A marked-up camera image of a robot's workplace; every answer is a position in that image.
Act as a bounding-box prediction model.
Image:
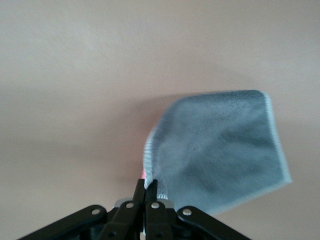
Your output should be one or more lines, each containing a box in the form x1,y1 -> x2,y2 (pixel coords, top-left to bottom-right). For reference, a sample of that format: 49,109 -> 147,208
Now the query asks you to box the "gray and pink towel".
141,89 -> 293,216

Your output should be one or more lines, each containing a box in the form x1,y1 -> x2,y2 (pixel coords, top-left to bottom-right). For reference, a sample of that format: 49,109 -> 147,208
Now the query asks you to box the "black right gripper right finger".
145,179 -> 251,240

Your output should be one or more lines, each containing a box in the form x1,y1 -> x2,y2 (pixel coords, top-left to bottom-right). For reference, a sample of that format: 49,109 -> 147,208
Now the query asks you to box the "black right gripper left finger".
22,178 -> 147,240

